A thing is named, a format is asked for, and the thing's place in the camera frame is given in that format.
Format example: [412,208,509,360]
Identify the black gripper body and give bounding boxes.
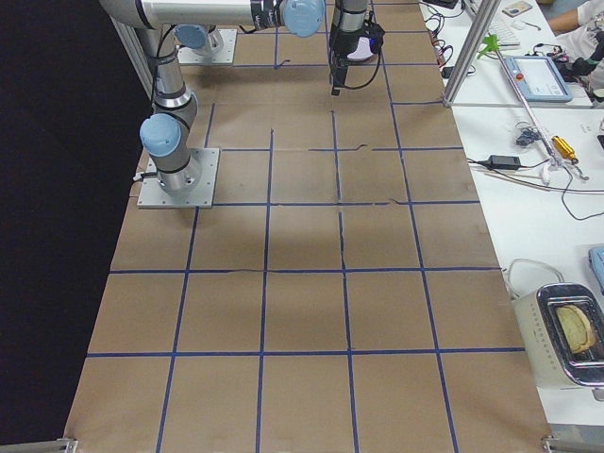
[329,27,361,69]

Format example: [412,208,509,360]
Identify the long metal reacher stick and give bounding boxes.
[495,49,562,187]

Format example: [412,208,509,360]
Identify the green plastic clip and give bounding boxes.
[477,34,499,59]

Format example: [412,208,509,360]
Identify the white keyboard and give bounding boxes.
[488,15,521,50]

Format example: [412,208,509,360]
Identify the black power adapter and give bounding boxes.
[486,155,522,171]

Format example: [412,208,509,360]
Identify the blue teach pendant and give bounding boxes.
[504,56,573,103]

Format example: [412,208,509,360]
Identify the brown paper table cover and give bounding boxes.
[65,1,548,452]

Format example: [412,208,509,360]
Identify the wooden chopstick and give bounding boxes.
[485,171,553,191]

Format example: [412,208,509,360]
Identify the person in white shirt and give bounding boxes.
[548,0,603,90]

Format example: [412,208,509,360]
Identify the cream toaster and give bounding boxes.
[512,283,603,393]

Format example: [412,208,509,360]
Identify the toast slice in toaster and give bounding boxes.
[556,305,596,354]

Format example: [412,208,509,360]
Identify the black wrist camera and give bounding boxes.
[362,22,385,55]

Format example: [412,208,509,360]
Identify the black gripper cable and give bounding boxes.
[343,8,384,91]

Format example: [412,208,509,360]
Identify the aluminium frame post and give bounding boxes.
[443,0,500,107]

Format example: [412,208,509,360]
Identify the tangled black wires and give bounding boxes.
[512,120,541,147]

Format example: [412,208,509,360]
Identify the yellow handled tool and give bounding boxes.
[551,136,578,163]

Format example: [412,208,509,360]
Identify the black adapter cable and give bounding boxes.
[466,159,604,222]

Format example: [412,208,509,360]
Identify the white toaster cord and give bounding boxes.
[501,257,565,300]

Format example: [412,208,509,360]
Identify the right corner metal bracket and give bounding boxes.
[542,437,604,453]

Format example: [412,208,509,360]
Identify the corner metal bracket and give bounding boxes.
[0,438,78,453]
[542,437,604,453]

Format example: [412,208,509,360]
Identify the left corner metal bracket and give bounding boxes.
[0,438,78,453]

